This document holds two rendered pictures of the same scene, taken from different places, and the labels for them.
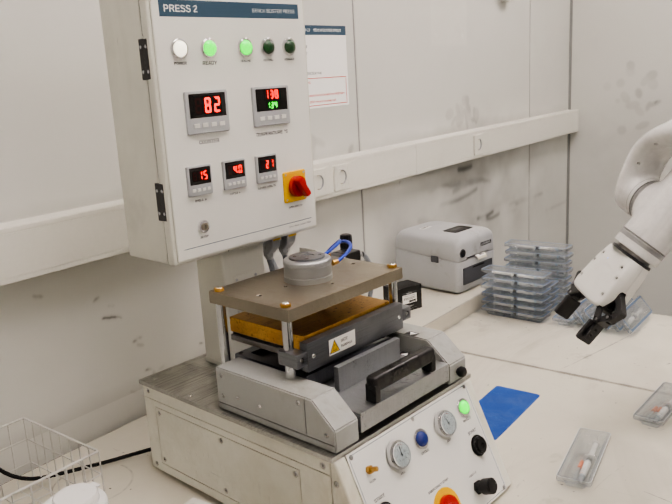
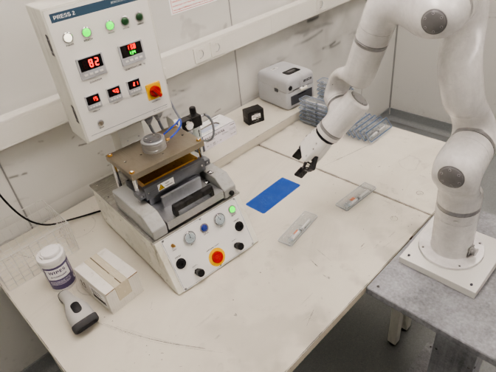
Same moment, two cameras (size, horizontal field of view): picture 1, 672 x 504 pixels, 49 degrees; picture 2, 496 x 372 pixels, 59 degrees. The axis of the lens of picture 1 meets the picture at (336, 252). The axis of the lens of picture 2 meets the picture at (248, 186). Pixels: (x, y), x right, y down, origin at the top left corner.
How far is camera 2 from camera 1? 0.60 m
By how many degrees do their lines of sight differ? 24
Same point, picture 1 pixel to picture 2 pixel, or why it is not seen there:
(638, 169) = (333, 88)
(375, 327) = (187, 173)
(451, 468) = (221, 238)
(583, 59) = not seen: outside the picture
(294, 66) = (144, 26)
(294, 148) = (150, 71)
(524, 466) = (269, 230)
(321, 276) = (157, 150)
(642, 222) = (328, 121)
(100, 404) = (85, 184)
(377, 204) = (246, 54)
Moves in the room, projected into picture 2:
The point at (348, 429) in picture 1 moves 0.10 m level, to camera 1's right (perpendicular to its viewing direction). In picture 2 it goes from (160, 229) to (192, 229)
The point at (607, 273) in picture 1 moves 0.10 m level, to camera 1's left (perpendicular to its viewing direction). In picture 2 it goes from (311, 145) to (280, 145)
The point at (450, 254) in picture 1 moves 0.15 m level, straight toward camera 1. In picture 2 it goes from (283, 88) to (277, 102)
